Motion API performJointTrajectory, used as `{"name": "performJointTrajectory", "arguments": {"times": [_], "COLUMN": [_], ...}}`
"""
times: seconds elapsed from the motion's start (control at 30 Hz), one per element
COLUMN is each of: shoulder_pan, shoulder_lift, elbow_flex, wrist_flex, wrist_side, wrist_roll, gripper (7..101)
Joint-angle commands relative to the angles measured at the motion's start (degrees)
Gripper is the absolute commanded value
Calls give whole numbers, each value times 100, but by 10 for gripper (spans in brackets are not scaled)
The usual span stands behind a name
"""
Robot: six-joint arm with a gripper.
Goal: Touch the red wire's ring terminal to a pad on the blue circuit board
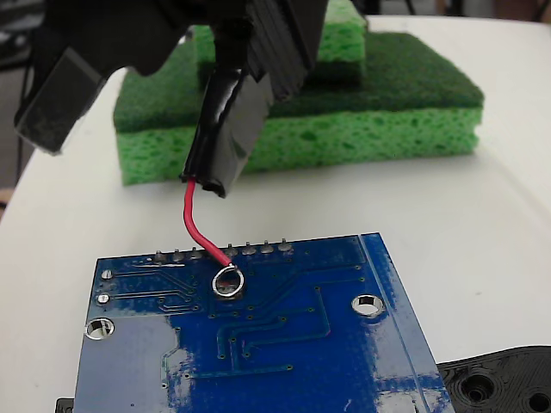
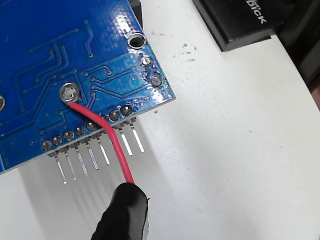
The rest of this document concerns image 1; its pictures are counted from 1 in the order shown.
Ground small green scouring sponge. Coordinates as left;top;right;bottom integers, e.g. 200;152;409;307
189;0;368;88

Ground blue printed circuit board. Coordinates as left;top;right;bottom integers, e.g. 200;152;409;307
72;231;458;413

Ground red wire with metal loop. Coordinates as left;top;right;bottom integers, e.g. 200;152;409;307
183;177;246;301

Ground large green scouring sponge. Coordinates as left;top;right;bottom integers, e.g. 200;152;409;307
113;32;486;187

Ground black plastic fixture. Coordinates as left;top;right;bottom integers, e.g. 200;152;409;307
54;343;551;413

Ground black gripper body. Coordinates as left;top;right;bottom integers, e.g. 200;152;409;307
32;0;251;77

